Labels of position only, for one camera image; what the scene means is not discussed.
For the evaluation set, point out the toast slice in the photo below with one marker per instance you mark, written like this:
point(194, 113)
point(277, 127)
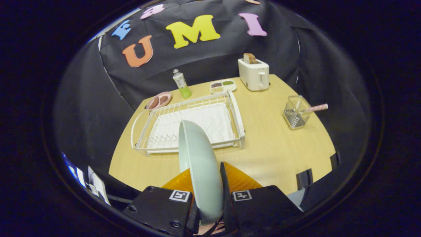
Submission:
point(250, 58)

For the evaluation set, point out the pink plate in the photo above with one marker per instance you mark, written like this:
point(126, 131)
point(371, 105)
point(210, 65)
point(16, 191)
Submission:
point(167, 95)

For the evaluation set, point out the clear bottle green liquid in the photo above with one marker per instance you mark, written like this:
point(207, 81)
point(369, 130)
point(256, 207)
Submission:
point(182, 84)

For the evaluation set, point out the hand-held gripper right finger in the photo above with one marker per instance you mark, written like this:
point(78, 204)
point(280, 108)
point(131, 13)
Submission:
point(226, 191)

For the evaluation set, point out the pale green plate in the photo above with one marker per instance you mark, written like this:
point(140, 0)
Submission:
point(202, 164)

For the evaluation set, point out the white toaster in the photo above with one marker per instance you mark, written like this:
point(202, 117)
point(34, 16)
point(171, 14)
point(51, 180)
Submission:
point(255, 75)

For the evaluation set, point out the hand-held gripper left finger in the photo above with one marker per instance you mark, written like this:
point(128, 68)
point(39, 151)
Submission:
point(158, 207)

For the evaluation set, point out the white divided snack tray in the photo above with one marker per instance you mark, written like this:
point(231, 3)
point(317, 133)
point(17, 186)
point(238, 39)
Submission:
point(223, 86)

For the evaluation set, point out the black backdrop cloth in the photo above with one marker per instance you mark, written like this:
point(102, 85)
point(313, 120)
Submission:
point(210, 56)

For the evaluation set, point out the brown food piece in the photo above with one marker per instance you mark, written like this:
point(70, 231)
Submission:
point(153, 102)
point(163, 98)

